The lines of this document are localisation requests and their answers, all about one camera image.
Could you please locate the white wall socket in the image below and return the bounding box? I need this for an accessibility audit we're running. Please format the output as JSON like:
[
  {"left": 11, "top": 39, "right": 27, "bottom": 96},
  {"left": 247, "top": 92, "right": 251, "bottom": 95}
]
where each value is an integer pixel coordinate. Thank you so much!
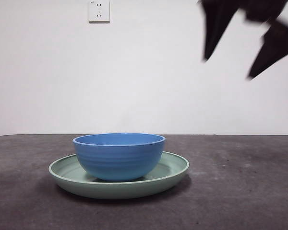
[{"left": 89, "top": 0, "right": 110, "bottom": 24}]

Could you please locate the blue ribbed bowl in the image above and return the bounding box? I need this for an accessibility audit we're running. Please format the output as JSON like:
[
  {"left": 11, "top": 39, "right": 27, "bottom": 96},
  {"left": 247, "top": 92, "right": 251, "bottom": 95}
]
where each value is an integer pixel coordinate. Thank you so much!
[{"left": 72, "top": 133, "right": 167, "bottom": 182}]

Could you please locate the green round plate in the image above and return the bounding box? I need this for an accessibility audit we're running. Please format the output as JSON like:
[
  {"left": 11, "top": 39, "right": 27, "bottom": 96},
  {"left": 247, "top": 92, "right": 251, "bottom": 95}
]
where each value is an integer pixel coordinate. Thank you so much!
[{"left": 48, "top": 150, "right": 190, "bottom": 200}]

